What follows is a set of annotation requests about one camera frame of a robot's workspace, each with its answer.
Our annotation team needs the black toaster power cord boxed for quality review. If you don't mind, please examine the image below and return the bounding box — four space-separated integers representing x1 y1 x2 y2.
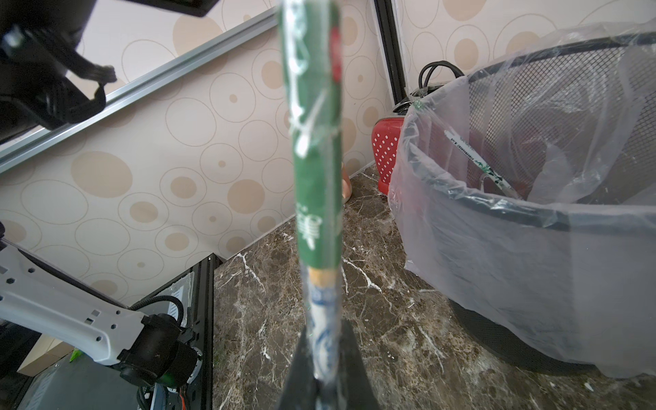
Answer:
392 60 466 114

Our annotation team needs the clear plastic bin liner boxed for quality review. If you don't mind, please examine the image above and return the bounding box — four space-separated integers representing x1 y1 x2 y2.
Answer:
387 19 656 380

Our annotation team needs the black corner frame post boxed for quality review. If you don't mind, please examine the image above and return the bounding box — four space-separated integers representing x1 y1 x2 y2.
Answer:
373 0 407 104

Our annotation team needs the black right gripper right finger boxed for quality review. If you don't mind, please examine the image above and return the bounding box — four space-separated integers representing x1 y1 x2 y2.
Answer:
327 319 380 409

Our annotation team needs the wooden disposable chopsticks pair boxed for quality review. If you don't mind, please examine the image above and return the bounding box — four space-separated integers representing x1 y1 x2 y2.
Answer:
307 266 341 290

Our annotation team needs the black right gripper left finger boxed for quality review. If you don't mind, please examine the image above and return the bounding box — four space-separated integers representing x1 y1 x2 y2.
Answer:
276 327 318 410

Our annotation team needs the discarded chopstick wrapper in bin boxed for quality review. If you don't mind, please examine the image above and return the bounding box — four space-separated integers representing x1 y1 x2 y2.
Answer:
444 129 520 199

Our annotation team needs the red polka dot toaster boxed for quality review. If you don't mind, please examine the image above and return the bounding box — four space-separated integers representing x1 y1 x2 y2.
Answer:
371 116 405 196

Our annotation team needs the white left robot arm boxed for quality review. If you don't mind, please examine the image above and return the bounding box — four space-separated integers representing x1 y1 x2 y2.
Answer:
1 1 203 409

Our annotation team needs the orange ceramic mug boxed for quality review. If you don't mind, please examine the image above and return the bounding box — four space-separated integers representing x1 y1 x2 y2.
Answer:
342 164 353 203

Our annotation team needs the green clear chopstick wrapper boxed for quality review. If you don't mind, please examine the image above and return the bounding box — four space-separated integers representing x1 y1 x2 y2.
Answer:
279 1 343 387

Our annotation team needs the silver aluminium frame rail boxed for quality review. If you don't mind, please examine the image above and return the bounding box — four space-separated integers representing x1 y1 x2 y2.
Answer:
1 7 278 173

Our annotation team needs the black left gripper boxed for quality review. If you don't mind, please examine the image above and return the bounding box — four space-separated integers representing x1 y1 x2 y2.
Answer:
0 0 221 139

